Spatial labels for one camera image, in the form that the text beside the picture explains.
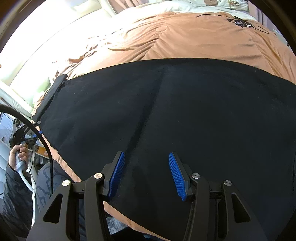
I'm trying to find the black pants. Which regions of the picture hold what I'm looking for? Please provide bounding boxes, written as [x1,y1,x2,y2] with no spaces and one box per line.
[40,59,295,240]

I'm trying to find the person's left forearm dark sleeve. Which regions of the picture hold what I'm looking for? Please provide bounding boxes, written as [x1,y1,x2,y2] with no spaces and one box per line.
[1,165,33,238]

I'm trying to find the person's left hand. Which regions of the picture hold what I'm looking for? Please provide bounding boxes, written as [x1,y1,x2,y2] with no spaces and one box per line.
[8,143,29,170]

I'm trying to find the cream bed sheet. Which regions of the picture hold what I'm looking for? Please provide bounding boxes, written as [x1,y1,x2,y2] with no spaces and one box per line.
[118,1,256,21]

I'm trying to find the black earphone cable on bed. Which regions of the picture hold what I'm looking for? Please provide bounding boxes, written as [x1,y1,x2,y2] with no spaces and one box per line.
[196,12,270,35]

